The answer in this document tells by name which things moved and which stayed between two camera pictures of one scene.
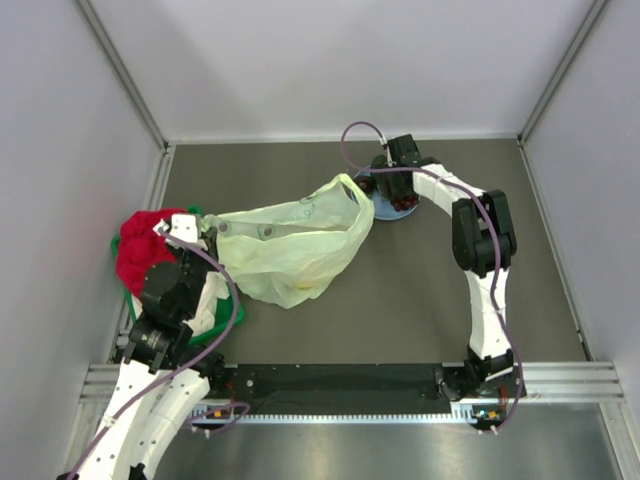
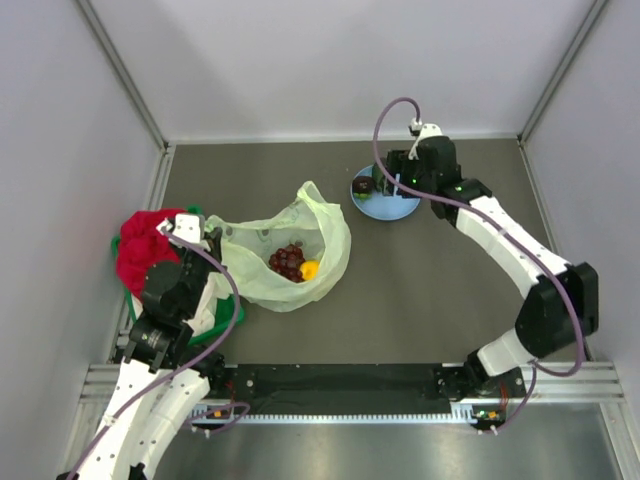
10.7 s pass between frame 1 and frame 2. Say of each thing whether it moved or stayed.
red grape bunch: moved
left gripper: stayed
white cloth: stayed
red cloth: stayed
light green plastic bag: moved
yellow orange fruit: moved
